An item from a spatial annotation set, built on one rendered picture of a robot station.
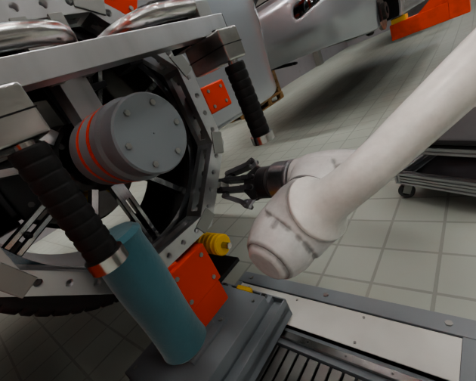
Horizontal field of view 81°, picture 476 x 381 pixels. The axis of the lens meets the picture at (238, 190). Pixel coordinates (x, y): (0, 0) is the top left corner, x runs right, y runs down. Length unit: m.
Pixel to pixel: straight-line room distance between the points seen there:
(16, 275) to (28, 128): 0.28
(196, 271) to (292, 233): 0.34
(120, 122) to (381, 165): 0.34
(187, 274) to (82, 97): 0.41
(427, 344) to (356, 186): 0.68
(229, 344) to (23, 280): 0.57
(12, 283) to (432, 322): 0.97
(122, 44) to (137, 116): 0.10
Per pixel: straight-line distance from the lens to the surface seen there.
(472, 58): 0.39
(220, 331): 0.96
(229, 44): 0.51
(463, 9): 3.87
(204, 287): 0.70
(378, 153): 0.35
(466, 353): 0.96
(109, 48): 0.42
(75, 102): 0.59
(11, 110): 0.33
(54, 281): 0.56
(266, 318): 1.03
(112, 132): 0.43
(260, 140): 0.52
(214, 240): 0.73
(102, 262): 0.33
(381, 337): 0.99
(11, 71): 0.37
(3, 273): 0.54
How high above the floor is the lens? 0.88
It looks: 21 degrees down
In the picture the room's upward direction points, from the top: 25 degrees counter-clockwise
